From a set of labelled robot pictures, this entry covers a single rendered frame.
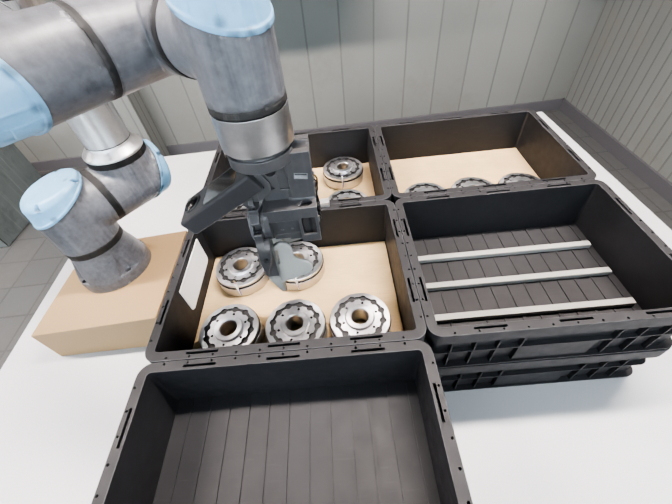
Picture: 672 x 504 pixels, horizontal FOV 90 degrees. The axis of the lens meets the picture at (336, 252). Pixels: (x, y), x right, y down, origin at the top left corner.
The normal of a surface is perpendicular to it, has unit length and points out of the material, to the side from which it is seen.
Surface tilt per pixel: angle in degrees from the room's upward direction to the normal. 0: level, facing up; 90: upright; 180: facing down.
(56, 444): 0
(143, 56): 98
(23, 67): 71
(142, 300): 4
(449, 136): 90
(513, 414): 0
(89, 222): 88
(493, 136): 90
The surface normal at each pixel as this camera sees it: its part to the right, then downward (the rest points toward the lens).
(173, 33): -0.59, 0.39
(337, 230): 0.05, 0.74
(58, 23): 0.47, -0.23
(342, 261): -0.08, -0.67
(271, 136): 0.55, 0.58
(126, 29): 0.71, 0.12
